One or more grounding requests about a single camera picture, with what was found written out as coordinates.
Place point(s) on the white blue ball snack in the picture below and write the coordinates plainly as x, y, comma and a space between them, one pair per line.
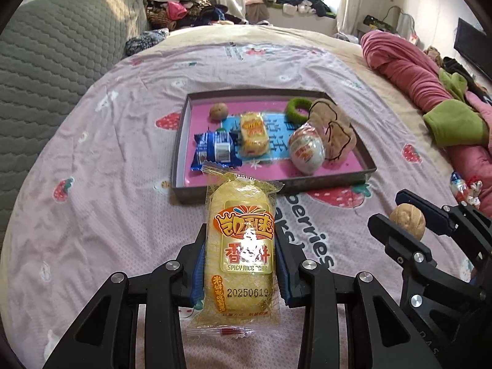
306, 149

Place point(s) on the pink strawberry bed sheet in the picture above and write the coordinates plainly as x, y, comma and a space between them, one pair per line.
98, 199

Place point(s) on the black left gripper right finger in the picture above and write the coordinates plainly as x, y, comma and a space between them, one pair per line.
355, 309

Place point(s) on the small wrapped candy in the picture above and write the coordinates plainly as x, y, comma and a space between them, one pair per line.
466, 191

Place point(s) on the grey quilted headboard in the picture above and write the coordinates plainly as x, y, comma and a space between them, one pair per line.
52, 51

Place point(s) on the clothes pile left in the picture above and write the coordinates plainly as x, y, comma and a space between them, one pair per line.
166, 16

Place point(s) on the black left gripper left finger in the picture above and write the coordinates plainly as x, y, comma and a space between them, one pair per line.
128, 312

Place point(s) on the pink and green quilt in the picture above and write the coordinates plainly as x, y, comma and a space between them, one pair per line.
458, 120

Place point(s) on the small walnut in tray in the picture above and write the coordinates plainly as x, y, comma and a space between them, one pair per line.
218, 112

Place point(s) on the yellow rice cracker pack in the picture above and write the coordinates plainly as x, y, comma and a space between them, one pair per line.
240, 289
255, 140

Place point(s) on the white curtain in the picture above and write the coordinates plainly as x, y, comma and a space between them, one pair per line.
351, 0

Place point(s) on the beige mesh pouch black trim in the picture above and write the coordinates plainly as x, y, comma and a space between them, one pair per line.
334, 127

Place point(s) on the large walnut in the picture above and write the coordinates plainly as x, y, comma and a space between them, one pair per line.
410, 218

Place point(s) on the black television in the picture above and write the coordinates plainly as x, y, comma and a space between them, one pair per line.
474, 46

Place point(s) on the dark shallow box tray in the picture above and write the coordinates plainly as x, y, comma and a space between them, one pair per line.
191, 186

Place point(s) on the blue snack packet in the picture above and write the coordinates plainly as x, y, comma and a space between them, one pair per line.
218, 147

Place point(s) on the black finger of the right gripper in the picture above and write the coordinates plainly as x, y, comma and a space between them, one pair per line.
411, 253
468, 227

